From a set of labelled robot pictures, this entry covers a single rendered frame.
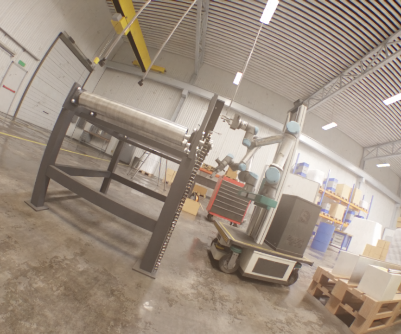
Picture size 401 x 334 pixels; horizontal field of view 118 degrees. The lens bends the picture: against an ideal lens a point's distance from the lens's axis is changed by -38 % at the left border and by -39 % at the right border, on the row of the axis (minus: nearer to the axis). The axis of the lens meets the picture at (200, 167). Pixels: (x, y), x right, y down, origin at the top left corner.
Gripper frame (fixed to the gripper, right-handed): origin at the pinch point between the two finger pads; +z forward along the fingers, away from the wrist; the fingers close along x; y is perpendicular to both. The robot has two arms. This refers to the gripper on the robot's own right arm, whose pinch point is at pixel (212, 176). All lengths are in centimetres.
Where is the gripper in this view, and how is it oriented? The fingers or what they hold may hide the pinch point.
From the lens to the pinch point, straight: 196.9
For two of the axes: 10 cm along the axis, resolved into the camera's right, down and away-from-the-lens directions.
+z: -6.8, 6.9, -2.6
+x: -2.5, 1.2, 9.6
